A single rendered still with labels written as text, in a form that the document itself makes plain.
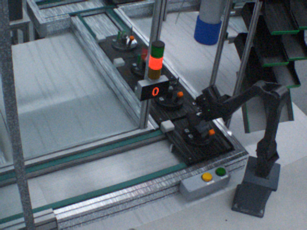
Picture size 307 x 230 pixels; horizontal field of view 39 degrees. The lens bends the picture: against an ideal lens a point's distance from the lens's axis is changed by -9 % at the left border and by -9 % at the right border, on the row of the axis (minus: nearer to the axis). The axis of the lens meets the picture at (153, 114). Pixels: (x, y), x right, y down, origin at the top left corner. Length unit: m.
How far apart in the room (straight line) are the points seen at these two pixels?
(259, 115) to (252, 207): 0.46
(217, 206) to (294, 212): 0.36
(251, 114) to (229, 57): 0.75
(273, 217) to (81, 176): 0.83
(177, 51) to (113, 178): 1.08
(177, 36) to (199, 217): 1.33
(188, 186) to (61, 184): 0.51
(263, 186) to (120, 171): 0.59
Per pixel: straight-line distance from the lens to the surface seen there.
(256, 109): 2.10
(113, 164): 1.92
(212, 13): 2.71
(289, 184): 2.11
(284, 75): 2.10
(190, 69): 2.57
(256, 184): 1.78
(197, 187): 1.83
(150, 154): 1.97
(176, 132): 2.01
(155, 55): 1.72
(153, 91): 1.82
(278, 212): 1.99
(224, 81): 2.55
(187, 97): 2.20
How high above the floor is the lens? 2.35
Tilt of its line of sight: 42 degrees down
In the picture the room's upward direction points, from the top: 9 degrees clockwise
